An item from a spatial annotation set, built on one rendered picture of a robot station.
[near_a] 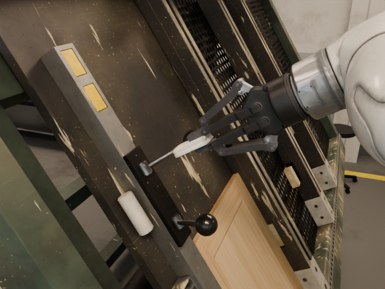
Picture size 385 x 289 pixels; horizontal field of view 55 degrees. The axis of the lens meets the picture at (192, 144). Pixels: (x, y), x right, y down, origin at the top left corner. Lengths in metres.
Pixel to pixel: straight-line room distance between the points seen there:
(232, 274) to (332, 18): 3.64
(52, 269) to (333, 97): 0.43
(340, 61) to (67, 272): 0.44
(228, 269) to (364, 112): 0.61
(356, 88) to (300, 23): 3.94
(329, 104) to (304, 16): 3.79
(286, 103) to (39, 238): 0.37
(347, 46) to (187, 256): 0.46
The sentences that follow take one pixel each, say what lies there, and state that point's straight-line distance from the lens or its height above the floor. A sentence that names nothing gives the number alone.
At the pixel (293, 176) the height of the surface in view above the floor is 1.12.
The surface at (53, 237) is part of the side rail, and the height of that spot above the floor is 1.50.
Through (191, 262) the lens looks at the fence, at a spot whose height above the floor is 1.31.
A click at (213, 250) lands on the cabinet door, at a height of 1.26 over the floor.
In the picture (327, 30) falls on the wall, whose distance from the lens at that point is 4.32.
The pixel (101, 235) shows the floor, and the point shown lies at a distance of 3.07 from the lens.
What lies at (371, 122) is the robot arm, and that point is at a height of 1.70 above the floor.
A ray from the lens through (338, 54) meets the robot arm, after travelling 0.53.
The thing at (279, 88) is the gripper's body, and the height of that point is 1.67.
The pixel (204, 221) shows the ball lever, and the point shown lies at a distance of 0.62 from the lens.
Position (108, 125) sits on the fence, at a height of 1.57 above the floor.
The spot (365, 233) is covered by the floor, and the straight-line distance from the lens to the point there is 3.30.
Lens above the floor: 1.81
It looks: 24 degrees down
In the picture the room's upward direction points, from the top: straight up
